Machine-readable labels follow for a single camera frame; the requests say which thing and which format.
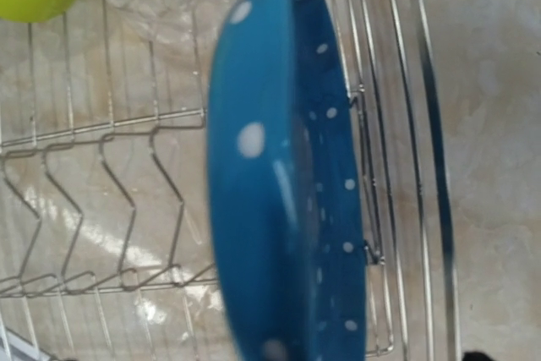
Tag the metal wire dish rack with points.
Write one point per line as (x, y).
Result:
(106, 246)

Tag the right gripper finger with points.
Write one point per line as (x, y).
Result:
(476, 355)

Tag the blue polka dot plate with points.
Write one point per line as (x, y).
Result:
(285, 207)

